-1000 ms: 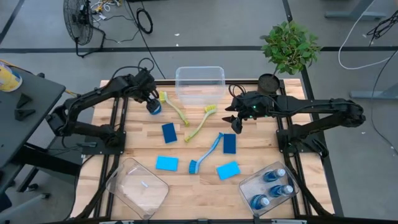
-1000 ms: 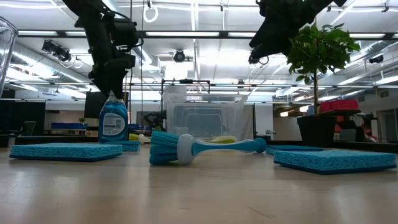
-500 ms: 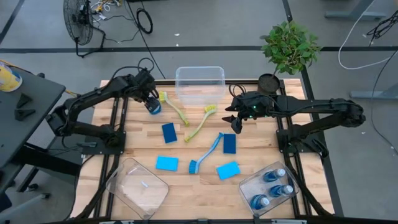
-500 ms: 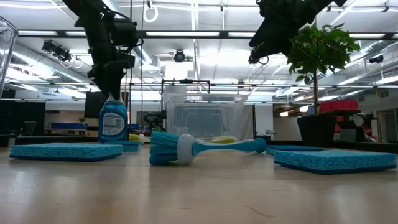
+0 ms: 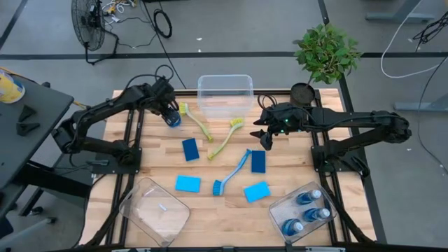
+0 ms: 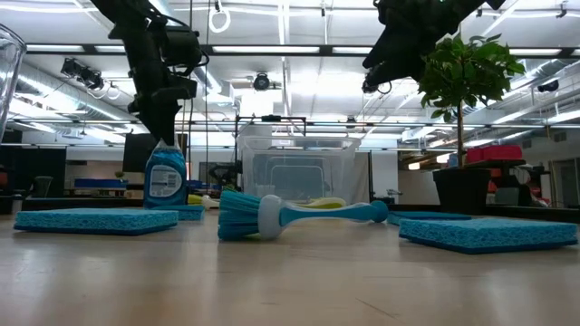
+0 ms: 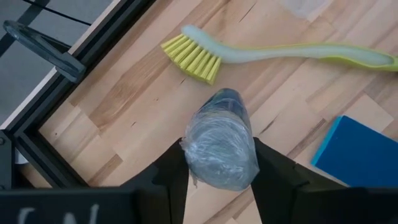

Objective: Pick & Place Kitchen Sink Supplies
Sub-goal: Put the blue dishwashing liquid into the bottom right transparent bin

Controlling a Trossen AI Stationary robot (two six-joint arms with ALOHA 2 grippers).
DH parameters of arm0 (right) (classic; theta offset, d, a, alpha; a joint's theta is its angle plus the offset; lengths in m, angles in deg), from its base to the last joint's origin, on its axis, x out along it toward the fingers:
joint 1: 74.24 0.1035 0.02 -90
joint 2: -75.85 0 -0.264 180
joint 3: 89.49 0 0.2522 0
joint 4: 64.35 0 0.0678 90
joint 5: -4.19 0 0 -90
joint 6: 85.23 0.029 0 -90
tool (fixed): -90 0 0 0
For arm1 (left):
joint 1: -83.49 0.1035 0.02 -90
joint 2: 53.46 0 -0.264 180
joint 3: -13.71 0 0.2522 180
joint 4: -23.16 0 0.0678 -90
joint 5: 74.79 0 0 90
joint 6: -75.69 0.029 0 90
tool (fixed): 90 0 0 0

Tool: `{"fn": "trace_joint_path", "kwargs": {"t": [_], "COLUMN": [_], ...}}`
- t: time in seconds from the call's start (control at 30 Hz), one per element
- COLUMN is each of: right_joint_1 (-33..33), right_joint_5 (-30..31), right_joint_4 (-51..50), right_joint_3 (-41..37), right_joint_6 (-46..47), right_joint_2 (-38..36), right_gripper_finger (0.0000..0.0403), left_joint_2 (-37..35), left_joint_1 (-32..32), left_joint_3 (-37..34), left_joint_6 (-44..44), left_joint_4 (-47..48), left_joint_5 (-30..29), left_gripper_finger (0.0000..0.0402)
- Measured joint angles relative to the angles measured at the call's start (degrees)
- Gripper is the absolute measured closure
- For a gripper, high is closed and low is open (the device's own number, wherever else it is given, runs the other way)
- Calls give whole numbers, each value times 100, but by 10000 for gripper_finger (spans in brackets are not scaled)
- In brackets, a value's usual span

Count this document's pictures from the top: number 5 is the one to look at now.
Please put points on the black aluminium table frame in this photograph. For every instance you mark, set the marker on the black aluminium table frame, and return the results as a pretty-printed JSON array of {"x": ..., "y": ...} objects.
[{"x": 280, "y": 91}]

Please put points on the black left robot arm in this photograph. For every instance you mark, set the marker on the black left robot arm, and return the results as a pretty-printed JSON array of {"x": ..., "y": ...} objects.
[{"x": 101, "y": 108}]

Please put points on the clear deep plastic bin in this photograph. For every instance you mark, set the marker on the clear deep plastic bin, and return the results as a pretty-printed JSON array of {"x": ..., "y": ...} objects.
[{"x": 225, "y": 92}]

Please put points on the yellow-green dish brush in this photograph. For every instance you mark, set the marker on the yellow-green dish brush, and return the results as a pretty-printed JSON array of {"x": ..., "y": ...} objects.
[
  {"x": 184, "y": 109},
  {"x": 237, "y": 123}
]

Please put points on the green leafy plant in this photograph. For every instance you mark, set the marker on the green leafy plant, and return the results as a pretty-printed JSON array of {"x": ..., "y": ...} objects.
[{"x": 327, "y": 52}]

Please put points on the blue dish soap bottle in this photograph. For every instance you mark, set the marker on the blue dish soap bottle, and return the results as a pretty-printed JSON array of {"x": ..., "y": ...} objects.
[
  {"x": 172, "y": 120},
  {"x": 308, "y": 197}
]

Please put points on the dark grey side table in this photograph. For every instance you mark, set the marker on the dark grey side table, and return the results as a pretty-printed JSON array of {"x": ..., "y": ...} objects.
[{"x": 21, "y": 150}]

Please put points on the dark blue sponge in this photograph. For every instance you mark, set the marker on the dark blue sponge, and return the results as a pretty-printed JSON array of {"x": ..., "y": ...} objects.
[
  {"x": 190, "y": 150},
  {"x": 258, "y": 161}
]

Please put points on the blue dish brush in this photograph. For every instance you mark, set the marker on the blue dish brush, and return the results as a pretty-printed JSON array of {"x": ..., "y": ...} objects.
[{"x": 232, "y": 171}]

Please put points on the black floor fan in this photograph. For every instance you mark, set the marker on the black floor fan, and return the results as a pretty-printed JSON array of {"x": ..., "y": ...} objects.
[{"x": 87, "y": 24}]

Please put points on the light blue sponge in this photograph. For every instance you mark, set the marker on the light blue sponge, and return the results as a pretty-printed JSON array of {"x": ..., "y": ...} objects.
[
  {"x": 257, "y": 192},
  {"x": 188, "y": 183}
]

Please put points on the black plant pot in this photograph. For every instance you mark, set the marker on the black plant pot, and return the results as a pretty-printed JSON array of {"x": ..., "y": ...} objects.
[{"x": 301, "y": 94}]

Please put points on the water bottle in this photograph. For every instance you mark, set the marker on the water bottle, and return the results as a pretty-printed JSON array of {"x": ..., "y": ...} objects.
[
  {"x": 292, "y": 227},
  {"x": 316, "y": 213}
]

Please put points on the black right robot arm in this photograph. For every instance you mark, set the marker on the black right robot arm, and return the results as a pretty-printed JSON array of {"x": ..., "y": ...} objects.
[{"x": 350, "y": 117}]

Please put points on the grey chair base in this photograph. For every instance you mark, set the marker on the grey chair base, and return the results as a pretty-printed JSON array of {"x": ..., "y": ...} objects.
[{"x": 31, "y": 229}]

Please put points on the yellow canister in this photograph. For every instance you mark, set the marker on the yellow canister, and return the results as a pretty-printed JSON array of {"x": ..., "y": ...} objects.
[{"x": 10, "y": 89}]

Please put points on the black plastic bracket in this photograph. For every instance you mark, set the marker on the black plastic bracket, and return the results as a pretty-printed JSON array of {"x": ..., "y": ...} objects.
[
  {"x": 26, "y": 129},
  {"x": 26, "y": 113}
]

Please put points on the grey desk leg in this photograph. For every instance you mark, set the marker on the grey desk leg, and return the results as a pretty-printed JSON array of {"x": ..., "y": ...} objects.
[
  {"x": 399, "y": 16},
  {"x": 420, "y": 106}
]

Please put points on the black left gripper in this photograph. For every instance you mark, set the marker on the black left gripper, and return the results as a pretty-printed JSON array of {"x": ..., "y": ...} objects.
[{"x": 164, "y": 96}]

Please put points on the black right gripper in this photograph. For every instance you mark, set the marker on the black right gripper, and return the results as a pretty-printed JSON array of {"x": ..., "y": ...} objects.
[{"x": 285, "y": 119}]

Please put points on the clear shallow plastic tray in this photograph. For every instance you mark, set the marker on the clear shallow plastic tray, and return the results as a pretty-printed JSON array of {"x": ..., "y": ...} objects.
[
  {"x": 154, "y": 213},
  {"x": 280, "y": 210}
]

